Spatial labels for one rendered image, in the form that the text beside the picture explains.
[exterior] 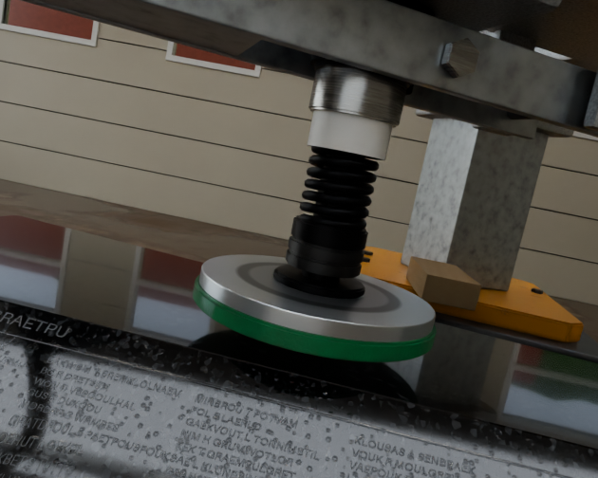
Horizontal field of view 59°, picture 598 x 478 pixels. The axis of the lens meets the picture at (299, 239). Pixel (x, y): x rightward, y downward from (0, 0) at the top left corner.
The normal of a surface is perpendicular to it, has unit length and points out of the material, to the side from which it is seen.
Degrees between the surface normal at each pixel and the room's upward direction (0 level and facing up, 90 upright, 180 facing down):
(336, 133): 90
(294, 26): 90
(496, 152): 90
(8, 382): 45
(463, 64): 90
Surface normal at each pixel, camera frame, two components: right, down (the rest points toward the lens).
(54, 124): -0.11, 0.12
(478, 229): 0.31, 0.20
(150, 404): 0.04, -0.61
